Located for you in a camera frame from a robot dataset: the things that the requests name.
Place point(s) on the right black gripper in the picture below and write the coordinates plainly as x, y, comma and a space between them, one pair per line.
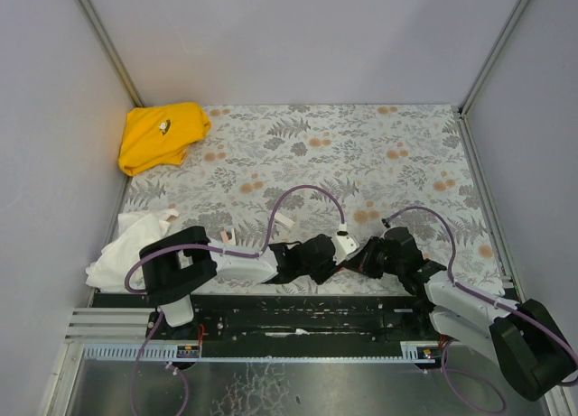
373, 257

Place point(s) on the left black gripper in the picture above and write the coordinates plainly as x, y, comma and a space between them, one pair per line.
326, 257

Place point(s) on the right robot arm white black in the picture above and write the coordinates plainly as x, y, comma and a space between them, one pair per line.
522, 339

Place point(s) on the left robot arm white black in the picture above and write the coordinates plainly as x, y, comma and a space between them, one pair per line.
174, 267

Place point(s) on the floral patterned table mat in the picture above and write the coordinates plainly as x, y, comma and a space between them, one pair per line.
319, 165

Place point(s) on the white crumpled cloth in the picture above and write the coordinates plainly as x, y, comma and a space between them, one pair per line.
135, 230

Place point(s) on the yellow folded cloth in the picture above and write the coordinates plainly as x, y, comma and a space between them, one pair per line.
160, 135

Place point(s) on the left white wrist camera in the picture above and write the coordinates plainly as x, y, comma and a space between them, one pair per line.
344, 244

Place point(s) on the white slotted cable duct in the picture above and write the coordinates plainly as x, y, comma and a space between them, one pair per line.
178, 354

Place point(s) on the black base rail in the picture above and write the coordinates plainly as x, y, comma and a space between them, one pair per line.
220, 317

